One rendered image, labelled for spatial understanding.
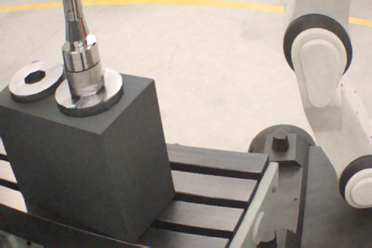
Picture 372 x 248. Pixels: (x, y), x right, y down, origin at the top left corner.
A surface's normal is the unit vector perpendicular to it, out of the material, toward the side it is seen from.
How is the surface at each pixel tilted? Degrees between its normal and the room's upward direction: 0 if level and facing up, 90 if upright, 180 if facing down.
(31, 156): 90
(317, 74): 90
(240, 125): 0
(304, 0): 90
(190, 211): 0
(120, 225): 90
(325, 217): 0
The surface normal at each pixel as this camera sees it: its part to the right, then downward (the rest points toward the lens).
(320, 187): -0.13, -0.83
